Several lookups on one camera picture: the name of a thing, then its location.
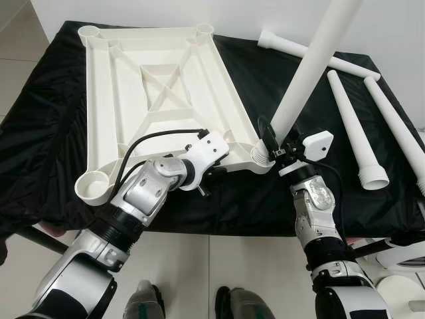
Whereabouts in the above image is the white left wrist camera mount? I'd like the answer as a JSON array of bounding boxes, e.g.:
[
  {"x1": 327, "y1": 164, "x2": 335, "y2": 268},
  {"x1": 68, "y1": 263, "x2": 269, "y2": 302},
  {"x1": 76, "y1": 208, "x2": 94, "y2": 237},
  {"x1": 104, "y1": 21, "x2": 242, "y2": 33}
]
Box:
[{"x1": 178, "y1": 130, "x2": 231, "y2": 191}]

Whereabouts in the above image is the white round base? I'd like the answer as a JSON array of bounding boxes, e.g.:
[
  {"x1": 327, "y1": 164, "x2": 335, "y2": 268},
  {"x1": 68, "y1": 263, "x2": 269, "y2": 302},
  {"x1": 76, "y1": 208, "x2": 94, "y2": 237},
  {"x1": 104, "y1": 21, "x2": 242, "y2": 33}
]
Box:
[{"x1": 375, "y1": 274, "x2": 425, "y2": 319}]

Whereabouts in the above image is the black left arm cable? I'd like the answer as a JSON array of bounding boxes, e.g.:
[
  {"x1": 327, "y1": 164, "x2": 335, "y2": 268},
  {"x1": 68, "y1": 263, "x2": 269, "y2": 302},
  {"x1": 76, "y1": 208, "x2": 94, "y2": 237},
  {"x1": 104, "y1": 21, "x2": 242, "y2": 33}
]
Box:
[{"x1": 114, "y1": 128, "x2": 209, "y2": 200}]

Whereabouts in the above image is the grey robot foot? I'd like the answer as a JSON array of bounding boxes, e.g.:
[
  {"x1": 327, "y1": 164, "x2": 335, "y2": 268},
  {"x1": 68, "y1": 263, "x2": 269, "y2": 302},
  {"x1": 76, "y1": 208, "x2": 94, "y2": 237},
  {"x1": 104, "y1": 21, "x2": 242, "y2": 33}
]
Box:
[
  {"x1": 123, "y1": 279, "x2": 167, "y2": 319},
  {"x1": 214, "y1": 286, "x2": 277, "y2": 319}
]

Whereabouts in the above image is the grey robot left foot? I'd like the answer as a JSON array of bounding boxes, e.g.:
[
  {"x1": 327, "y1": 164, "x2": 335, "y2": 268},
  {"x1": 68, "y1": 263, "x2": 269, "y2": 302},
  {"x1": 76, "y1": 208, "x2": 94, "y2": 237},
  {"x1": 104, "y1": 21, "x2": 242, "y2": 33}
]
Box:
[{"x1": 123, "y1": 279, "x2": 167, "y2": 319}]

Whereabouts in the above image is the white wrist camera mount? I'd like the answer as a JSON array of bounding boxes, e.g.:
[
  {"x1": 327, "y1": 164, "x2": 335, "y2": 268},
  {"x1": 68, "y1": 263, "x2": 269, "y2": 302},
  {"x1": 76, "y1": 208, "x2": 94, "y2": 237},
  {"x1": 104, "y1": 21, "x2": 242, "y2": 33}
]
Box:
[
  {"x1": 279, "y1": 130, "x2": 335, "y2": 177},
  {"x1": 178, "y1": 130, "x2": 231, "y2": 191}
]

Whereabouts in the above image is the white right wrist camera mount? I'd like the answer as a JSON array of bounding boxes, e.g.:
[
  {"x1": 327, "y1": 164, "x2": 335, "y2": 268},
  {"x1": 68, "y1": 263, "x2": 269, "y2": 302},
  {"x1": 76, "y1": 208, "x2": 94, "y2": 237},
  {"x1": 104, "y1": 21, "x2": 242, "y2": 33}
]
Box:
[{"x1": 279, "y1": 130, "x2": 335, "y2": 177}]

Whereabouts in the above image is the grey robot right foot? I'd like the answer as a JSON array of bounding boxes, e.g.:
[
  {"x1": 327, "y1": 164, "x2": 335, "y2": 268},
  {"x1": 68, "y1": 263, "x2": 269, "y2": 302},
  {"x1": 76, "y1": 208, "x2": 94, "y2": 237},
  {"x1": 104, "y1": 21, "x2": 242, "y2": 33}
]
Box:
[{"x1": 214, "y1": 286, "x2": 277, "y2": 319}]

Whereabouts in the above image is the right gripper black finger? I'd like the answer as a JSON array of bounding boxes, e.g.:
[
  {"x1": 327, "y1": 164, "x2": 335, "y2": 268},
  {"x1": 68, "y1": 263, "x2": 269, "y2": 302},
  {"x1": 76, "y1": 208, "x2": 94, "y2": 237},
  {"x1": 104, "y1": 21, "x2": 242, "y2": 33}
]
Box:
[{"x1": 257, "y1": 116, "x2": 280, "y2": 158}]

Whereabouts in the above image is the white plastic table top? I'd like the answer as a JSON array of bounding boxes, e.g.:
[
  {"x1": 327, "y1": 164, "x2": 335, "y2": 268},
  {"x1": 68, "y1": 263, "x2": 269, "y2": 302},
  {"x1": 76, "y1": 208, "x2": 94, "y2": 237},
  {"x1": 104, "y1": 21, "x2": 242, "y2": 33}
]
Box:
[{"x1": 74, "y1": 24, "x2": 274, "y2": 205}]

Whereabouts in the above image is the black table cloth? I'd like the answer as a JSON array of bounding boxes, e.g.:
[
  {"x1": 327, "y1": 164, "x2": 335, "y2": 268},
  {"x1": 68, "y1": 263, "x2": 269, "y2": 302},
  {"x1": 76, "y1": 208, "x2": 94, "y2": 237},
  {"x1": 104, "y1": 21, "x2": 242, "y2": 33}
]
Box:
[{"x1": 0, "y1": 20, "x2": 425, "y2": 237}]

